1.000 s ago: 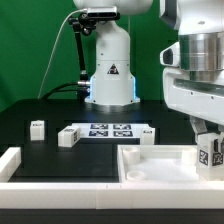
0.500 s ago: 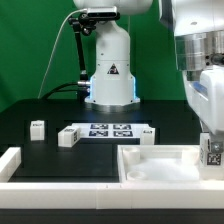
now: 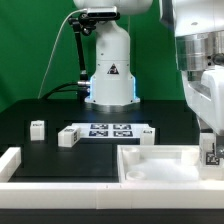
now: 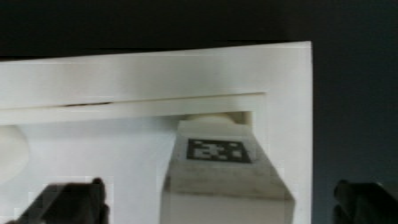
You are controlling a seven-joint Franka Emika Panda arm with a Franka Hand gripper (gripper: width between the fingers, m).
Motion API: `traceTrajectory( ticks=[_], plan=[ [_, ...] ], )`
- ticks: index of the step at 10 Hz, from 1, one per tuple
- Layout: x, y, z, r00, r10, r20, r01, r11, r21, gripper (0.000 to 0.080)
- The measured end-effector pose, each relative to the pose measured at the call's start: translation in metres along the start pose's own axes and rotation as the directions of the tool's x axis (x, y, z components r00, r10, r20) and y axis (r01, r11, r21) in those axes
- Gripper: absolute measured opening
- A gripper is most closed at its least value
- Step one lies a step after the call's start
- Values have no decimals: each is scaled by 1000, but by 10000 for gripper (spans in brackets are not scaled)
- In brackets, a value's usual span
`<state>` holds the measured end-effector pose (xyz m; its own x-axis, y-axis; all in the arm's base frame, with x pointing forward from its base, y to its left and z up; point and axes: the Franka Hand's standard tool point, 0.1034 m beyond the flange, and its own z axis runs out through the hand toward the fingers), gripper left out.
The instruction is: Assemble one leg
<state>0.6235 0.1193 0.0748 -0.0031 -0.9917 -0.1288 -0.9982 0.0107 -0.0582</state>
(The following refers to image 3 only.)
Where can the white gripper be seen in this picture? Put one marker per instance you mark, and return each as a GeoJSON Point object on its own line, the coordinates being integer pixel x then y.
{"type": "Point", "coordinates": [204, 93]}

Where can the white U-shaped fence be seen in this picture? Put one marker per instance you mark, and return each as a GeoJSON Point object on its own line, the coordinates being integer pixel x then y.
{"type": "Point", "coordinates": [204, 194]}

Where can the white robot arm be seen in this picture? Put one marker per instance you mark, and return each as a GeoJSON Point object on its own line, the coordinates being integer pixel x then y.
{"type": "Point", "coordinates": [198, 27]}

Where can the white square table top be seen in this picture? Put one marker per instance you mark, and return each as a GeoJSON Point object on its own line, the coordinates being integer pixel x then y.
{"type": "Point", "coordinates": [164, 163]}

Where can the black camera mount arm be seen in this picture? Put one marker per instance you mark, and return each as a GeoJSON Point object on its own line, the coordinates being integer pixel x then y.
{"type": "Point", "coordinates": [80, 43]}

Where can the grey camera on mount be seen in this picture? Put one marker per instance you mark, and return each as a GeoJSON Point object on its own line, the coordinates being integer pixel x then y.
{"type": "Point", "coordinates": [102, 12]}

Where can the white fiducial marker sheet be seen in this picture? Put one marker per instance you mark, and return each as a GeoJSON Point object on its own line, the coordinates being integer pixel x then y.
{"type": "Point", "coordinates": [107, 130]}

